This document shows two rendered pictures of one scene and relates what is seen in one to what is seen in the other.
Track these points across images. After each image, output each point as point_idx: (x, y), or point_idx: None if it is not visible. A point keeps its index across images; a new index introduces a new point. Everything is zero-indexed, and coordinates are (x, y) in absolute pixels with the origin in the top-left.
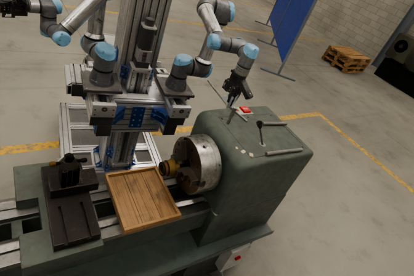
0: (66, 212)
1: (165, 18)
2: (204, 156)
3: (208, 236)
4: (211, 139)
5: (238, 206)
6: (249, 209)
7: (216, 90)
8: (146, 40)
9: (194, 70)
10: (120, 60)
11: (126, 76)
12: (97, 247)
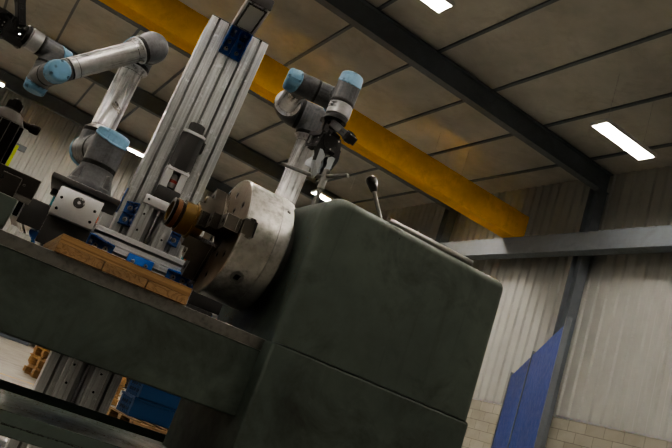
0: None
1: (222, 140)
2: (260, 187)
3: (252, 441)
4: None
5: (332, 348)
6: (367, 399)
7: (296, 167)
8: (185, 151)
9: None
10: (128, 191)
11: (131, 220)
12: (3, 195)
